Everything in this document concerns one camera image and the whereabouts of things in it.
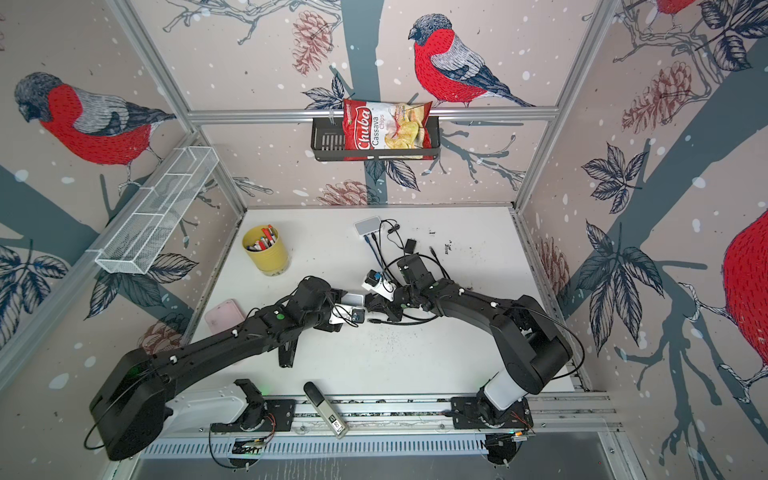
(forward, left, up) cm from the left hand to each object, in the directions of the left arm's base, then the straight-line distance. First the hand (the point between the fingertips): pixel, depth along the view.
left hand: (342, 298), depth 83 cm
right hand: (-2, -7, -3) cm, 8 cm away
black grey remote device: (-30, -1, -8) cm, 31 cm away
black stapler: (-12, +15, -8) cm, 21 cm away
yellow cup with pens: (+21, +29, -1) cm, 35 cm away
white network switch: (-1, -3, +1) cm, 3 cm away
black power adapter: (-9, -6, +8) cm, 13 cm away
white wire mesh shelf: (+7, +48, +19) cm, 52 cm away
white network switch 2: (+37, -5, -10) cm, 39 cm away
